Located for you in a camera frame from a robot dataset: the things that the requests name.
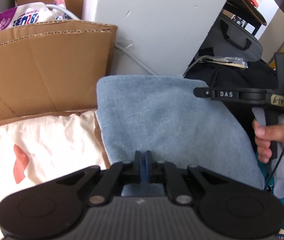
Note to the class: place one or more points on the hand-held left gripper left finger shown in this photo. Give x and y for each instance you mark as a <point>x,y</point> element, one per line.
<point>139,171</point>

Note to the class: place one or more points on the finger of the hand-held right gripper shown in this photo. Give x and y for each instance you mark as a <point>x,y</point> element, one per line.
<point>207,93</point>

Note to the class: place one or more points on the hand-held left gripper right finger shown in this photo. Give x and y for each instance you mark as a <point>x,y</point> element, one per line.
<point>147,171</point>

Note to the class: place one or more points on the light blue denim pants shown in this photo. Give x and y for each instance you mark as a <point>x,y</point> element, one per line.
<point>172,120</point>

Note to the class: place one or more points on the person's right hand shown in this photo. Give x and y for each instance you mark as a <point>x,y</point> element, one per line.
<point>269,135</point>

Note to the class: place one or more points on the clear plastic packet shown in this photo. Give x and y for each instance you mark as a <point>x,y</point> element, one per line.
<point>222,60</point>

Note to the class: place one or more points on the round wooden table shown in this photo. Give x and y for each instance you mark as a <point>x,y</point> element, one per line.
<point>247,7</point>

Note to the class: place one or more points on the cream bear print blanket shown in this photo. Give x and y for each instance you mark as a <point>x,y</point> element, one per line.
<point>44,155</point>

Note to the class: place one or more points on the brown cardboard sheet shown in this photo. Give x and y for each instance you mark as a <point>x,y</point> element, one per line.
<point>44,67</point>

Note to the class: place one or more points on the purple and white pouch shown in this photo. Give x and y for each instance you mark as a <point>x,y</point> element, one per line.
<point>19,18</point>

